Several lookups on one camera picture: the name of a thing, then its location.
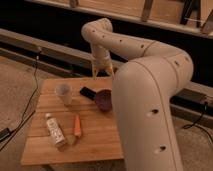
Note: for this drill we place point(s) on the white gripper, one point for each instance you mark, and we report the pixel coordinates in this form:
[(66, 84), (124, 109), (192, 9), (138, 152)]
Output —
[(101, 61)]

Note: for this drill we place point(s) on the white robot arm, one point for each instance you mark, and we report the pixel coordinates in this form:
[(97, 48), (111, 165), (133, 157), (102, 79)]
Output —
[(141, 93)]

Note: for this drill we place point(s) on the translucent plastic cup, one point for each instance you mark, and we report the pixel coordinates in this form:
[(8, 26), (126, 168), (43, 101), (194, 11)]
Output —
[(64, 92)]

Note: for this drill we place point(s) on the orange carrot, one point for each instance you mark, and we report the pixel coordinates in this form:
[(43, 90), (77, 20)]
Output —
[(77, 126)]

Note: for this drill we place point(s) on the wooden slatted table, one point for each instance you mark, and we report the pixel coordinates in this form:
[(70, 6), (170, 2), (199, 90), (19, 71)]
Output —
[(99, 139)]

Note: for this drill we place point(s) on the white labelled bottle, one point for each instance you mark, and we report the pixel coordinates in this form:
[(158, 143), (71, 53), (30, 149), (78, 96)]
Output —
[(55, 131)]

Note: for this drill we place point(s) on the purple bowl with handle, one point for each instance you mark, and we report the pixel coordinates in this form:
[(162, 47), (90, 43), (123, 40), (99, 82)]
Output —
[(101, 98)]

